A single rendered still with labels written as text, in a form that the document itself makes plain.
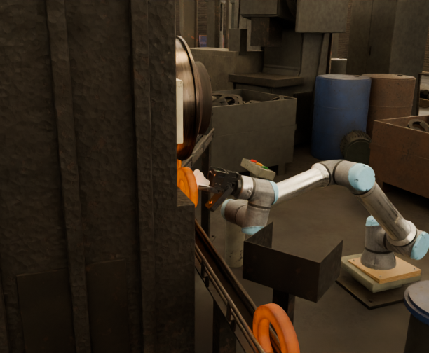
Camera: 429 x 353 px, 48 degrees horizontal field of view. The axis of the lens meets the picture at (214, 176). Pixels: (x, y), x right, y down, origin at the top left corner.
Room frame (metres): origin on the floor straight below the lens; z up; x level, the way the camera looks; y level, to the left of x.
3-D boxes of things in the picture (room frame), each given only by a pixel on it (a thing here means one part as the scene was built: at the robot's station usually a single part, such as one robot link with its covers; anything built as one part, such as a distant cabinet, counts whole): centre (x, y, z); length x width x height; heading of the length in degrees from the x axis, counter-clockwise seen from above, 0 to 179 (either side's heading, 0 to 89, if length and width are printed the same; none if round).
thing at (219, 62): (6.31, -0.03, 0.55); 1.10 x 0.53 x 1.10; 42
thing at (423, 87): (9.41, -4.08, 0.16); 1.20 x 0.82 x 0.32; 12
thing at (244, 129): (4.57, -0.13, 0.39); 1.03 x 0.83 x 0.77; 127
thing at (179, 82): (1.47, 0.15, 1.15); 0.26 x 0.02 x 0.18; 22
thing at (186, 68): (1.82, 0.17, 1.11); 0.47 x 0.06 x 0.47; 22
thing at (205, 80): (1.86, 0.08, 1.11); 0.28 x 0.06 x 0.28; 22
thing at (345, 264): (2.40, -0.92, 0.10); 0.32 x 0.32 x 0.04; 21
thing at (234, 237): (2.63, -0.13, 0.26); 0.12 x 0.12 x 0.52
